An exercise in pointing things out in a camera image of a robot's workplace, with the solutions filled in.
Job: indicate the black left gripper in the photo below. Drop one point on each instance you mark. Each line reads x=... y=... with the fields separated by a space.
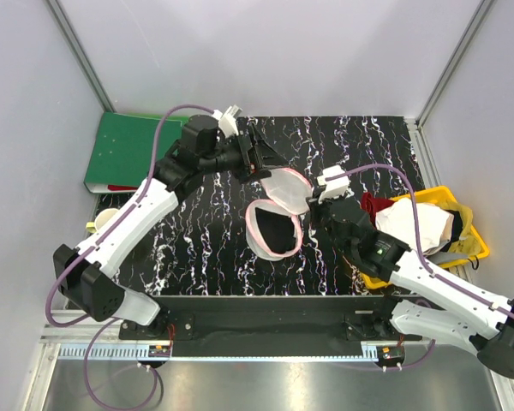
x=249 y=168

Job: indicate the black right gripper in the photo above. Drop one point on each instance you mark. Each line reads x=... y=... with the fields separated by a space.
x=316 y=208

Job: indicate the white pink mesh laundry bag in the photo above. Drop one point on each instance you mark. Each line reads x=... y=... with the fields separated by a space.
x=286 y=194

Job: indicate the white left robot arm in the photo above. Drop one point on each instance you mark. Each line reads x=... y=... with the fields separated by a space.
x=207 y=145

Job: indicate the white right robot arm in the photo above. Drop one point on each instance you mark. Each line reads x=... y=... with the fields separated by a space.
x=463 y=315

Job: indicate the red folder under binder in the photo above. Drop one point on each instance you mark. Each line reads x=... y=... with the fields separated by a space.
x=118 y=188

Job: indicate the cream yellow mug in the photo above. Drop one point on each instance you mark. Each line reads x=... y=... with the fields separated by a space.
x=101 y=220

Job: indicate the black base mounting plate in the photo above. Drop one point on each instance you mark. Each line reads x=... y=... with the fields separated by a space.
x=268 y=328

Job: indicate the green ring binder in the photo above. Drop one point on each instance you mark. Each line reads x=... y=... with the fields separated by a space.
x=122 y=152

